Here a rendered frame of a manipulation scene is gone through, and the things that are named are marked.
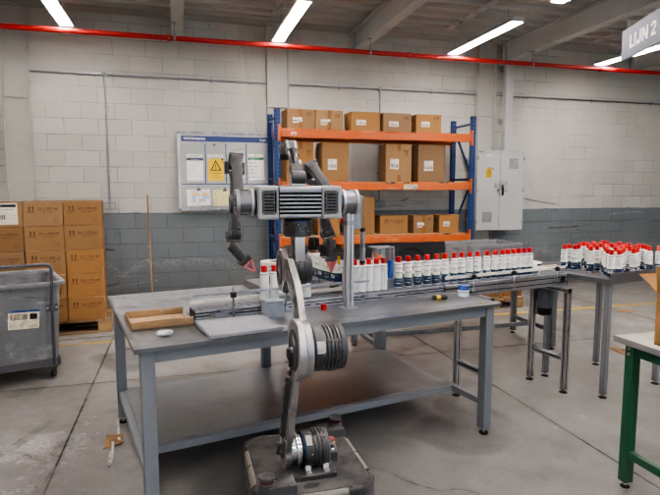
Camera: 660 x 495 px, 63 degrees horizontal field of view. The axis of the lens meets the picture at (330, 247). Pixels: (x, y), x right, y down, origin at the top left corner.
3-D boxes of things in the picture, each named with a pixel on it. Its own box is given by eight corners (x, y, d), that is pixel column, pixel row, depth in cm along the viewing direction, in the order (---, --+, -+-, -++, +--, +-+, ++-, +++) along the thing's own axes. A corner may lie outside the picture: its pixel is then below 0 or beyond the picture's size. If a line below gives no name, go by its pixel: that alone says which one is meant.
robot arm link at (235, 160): (226, 145, 287) (245, 146, 289) (224, 165, 296) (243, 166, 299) (230, 205, 259) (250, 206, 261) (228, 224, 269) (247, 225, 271)
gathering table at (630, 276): (594, 361, 473) (600, 257, 463) (666, 384, 418) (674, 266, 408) (535, 374, 440) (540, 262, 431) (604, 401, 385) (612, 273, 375)
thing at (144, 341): (383, 275, 440) (383, 273, 440) (502, 305, 324) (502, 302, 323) (107, 299, 345) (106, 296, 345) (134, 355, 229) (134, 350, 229)
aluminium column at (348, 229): (350, 305, 315) (350, 191, 308) (354, 307, 311) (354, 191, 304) (343, 306, 313) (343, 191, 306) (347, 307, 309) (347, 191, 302)
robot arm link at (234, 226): (225, 159, 290) (245, 160, 293) (224, 162, 295) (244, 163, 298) (224, 239, 286) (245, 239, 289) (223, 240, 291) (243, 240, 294)
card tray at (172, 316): (183, 313, 296) (182, 305, 296) (193, 323, 273) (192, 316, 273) (125, 319, 283) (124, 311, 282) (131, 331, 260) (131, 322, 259)
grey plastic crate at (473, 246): (496, 260, 537) (497, 239, 535) (522, 266, 500) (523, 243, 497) (443, 263, 518) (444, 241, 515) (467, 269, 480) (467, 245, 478)
